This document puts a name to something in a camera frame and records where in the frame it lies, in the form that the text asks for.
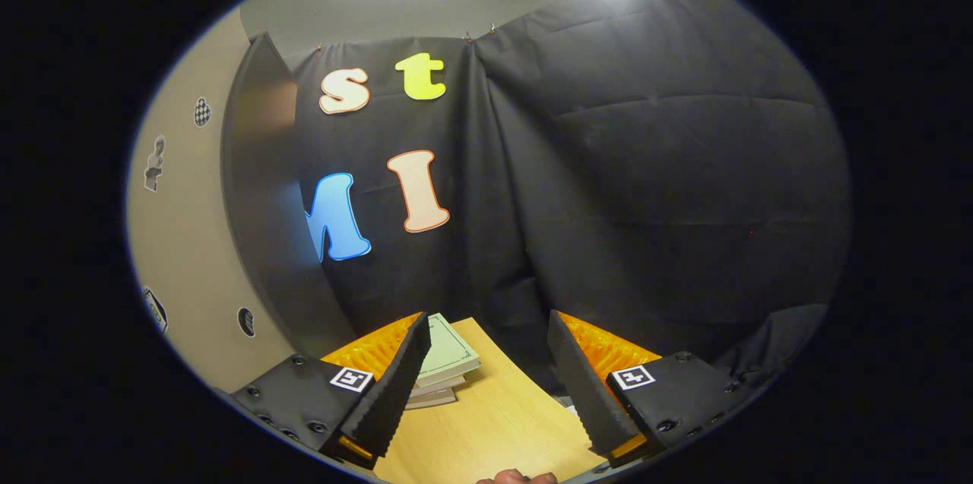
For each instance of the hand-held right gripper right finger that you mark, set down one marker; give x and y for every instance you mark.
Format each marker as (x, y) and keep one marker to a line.
(581, 385)

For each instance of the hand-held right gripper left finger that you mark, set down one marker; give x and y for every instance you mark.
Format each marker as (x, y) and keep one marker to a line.
(395, 381)

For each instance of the brown book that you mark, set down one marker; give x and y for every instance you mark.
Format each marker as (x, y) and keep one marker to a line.
(441, 387)

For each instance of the green book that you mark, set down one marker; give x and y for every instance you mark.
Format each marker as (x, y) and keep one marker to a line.
(452, 351)

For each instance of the black backdrop cloth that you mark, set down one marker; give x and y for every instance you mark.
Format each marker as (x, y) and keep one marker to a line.
(646, 165)

